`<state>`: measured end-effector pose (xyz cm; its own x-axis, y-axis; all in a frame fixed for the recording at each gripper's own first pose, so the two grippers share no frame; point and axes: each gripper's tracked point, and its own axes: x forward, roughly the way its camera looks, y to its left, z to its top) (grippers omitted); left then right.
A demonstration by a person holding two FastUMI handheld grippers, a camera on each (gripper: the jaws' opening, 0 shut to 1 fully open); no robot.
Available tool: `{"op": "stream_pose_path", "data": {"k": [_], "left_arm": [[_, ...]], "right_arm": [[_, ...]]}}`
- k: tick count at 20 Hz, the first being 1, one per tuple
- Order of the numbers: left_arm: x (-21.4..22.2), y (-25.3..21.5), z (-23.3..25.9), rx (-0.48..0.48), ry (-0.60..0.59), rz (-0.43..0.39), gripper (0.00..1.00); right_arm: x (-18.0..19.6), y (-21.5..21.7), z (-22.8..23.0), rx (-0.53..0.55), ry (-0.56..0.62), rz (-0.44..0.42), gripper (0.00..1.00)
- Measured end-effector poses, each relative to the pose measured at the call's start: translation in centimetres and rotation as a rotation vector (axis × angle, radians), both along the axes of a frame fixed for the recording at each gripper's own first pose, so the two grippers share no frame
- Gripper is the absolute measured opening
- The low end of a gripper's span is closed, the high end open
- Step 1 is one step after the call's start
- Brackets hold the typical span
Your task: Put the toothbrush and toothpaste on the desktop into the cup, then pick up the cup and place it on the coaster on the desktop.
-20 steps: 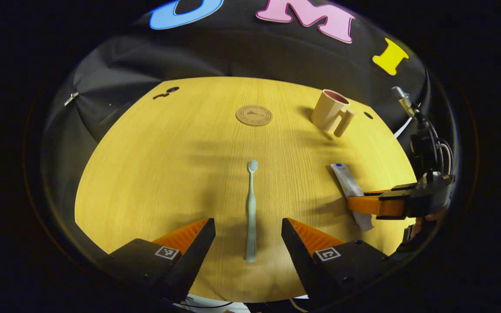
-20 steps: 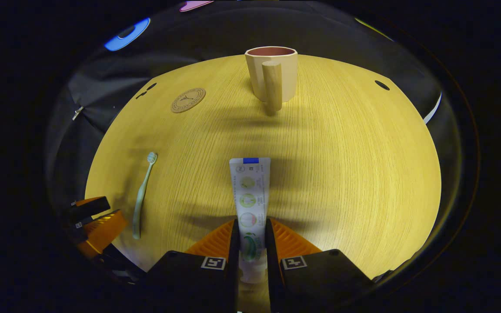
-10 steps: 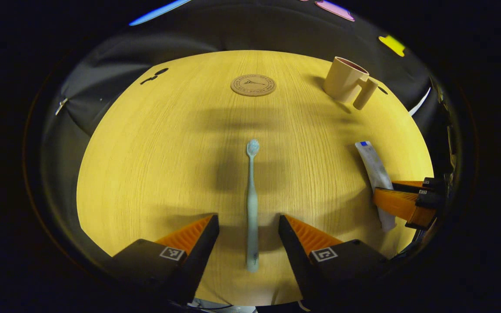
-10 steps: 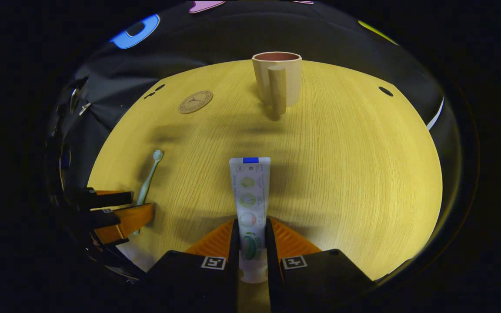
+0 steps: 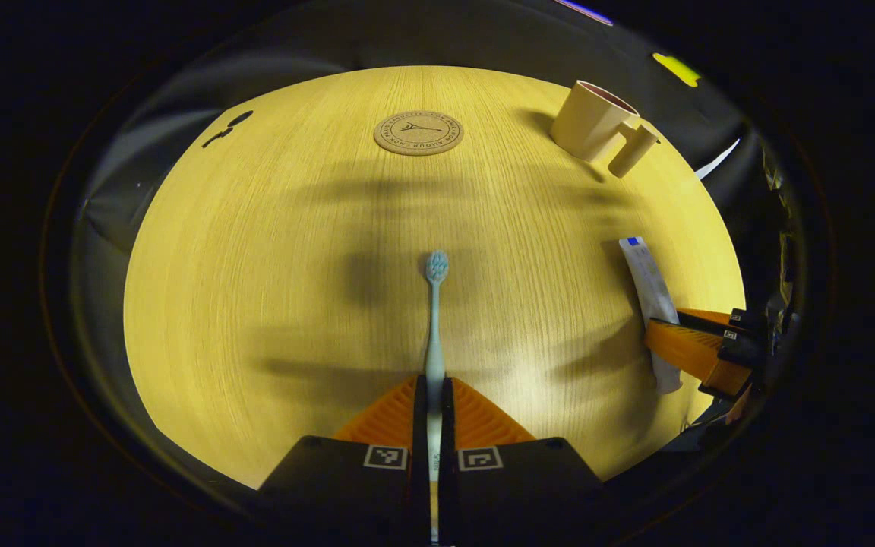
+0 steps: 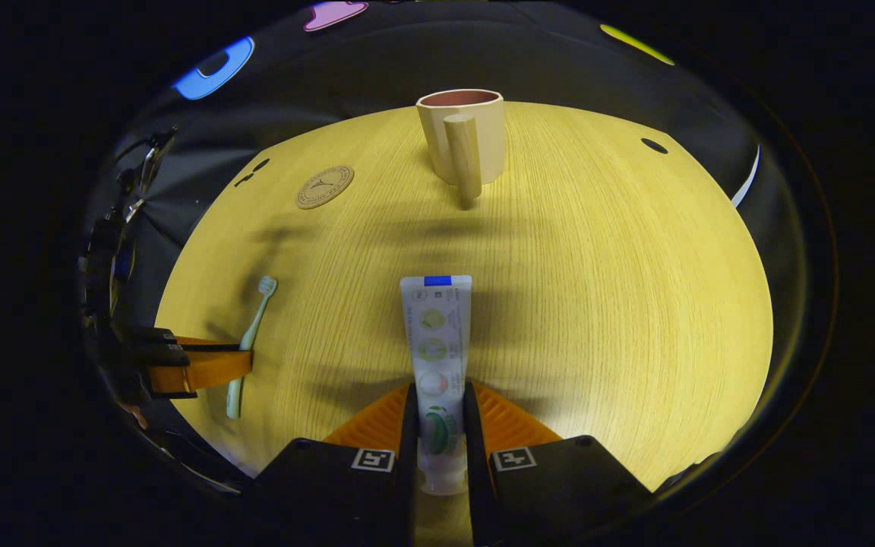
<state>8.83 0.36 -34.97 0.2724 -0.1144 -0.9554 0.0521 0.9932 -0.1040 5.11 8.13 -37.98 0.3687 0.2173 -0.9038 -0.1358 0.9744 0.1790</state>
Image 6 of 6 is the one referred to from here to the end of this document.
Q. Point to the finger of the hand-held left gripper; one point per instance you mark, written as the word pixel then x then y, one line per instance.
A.
pixel 202 372
pixel 210 347

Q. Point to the round brown coaster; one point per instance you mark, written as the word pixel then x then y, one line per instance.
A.
pixel 325 188

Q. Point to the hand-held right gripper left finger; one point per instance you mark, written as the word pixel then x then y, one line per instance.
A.
pixel 407 456

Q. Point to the light green toothbrush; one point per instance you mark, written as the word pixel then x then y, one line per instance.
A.
pixel 256 323

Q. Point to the white toothpaste tube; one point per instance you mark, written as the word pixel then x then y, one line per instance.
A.
pixel 436 334

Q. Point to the black backdrop cloth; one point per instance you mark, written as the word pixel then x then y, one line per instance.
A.
pixel 377 68

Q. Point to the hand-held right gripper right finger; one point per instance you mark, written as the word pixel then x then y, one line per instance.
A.
pixel 475 456

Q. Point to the beige cup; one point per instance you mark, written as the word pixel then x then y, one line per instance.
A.
pixel 483 144

